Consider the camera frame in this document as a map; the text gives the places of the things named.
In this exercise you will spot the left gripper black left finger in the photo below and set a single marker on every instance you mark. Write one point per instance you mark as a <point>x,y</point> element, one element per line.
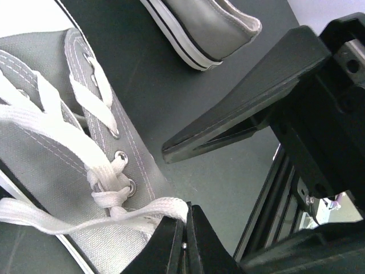
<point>163,252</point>

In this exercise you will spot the grey sneaker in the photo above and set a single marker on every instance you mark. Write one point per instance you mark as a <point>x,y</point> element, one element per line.
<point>73,165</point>
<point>203,33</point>

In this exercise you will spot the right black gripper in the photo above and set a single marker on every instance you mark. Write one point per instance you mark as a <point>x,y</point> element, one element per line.
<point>321,125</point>

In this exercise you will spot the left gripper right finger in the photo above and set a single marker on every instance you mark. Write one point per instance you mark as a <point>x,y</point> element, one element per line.
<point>204,252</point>

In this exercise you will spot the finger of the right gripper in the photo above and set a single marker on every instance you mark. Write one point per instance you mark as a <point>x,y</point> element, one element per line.
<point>329,248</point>

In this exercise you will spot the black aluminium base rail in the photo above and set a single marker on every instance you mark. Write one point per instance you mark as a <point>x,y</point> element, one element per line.
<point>278,210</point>

